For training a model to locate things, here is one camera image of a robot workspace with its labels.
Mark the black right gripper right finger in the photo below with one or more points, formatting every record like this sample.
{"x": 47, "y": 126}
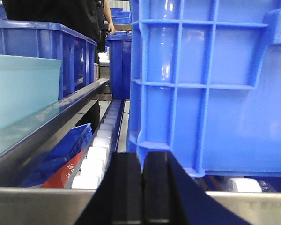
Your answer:
{"x": 171, "y": 197}

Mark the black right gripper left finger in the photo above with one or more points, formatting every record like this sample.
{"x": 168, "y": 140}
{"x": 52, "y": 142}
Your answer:
{"x": 118, "y": 199}

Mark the light cyan plastic bin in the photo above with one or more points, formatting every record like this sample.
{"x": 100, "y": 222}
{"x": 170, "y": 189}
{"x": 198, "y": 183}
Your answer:
{"x": 27, "y": 85}

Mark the blue bin lower shelf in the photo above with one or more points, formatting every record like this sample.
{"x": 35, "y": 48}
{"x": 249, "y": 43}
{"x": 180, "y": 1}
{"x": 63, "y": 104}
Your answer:
{"x": 71, "y": 144}

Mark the white roller track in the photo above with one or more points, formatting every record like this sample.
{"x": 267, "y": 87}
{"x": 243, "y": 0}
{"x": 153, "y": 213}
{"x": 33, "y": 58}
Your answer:
{"x": 95, "y": 161}

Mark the red printed package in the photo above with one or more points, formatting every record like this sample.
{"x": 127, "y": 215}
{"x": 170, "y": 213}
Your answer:
{"x": 62, "y": 176}

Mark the white roller wheel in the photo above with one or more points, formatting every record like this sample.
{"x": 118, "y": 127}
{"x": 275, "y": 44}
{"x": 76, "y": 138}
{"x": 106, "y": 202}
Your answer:
{"x": 243, "y": 185}

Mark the large blue ribbed crate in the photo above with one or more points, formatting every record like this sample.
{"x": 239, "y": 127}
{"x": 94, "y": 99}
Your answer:
{"x": 206, "y": 84}

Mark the dark blue crate left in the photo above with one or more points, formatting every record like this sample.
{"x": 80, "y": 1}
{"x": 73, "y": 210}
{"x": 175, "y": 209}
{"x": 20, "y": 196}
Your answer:
{"x": 53, "y": 41}

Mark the dark blue crate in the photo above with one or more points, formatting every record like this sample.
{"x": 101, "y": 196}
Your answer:
{"x": 53, "y": 41}
{"x": 120, "y": 64}

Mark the dark blue crate far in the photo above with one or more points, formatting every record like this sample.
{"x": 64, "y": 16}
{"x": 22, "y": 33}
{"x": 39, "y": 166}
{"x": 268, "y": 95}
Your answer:
{"x": 120, "y": 64}

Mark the person in black clothes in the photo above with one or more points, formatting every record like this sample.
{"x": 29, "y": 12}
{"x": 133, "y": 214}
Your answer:
{"x": 83, "y": 16}

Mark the stainless steel shelf rail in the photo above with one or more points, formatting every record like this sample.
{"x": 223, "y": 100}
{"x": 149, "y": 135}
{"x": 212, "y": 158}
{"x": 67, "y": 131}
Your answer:
{"x": 24, "y": 144}

